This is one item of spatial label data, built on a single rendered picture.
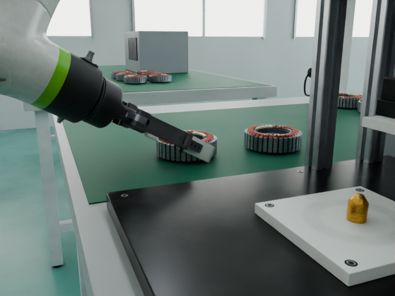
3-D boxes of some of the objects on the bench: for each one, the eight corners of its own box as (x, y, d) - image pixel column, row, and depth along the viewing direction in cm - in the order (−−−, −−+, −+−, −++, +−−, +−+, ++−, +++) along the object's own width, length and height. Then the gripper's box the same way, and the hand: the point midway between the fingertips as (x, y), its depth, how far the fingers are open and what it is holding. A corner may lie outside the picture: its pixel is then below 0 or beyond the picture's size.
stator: (313, 151, 77) (314, 132, 76) (264, 158, 72) (265, 138, 71) (278, 138, 87) (279, 121, 86) (233, 144, 82) (234, 126, 81)
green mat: (89, 204, 52) (89, 203, 52) (61, 120, 107) (61, 119, 107) (539, 141, 86) (539, 140, 86) (342, 101, 140) (342, 100, 140)
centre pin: (355, 225, 39) (358, 199, 38) (341, 217, 41) (344, 192, 40) (371, 221, 40) (374, 196, 39) (357, 214, 42) (360, 189, 41)
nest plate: (348, 287, 31) (350, 273, 31) (254, 212, 45) (254, 202, 44) (478, 251, 37) (481, 239, 36) (359, 194, 50) (360, 185, 50)
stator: (177, 168, 67) (177, 146, 66) (145, 152, 75) (144, 134, 75) (228, 157, 73) (229, 137, 72) (193, 144, 82) (193, 126, 81)
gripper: (134, 80, 52) (242, 142, 66) (73, 70, 70) (167, 120, 84) (110, 133, 52) (224, 184, 65) (54, 108, 70) (153, 152, 84)
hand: (184, 144), depth 73 cm, fingers closed on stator, 11 cm apart
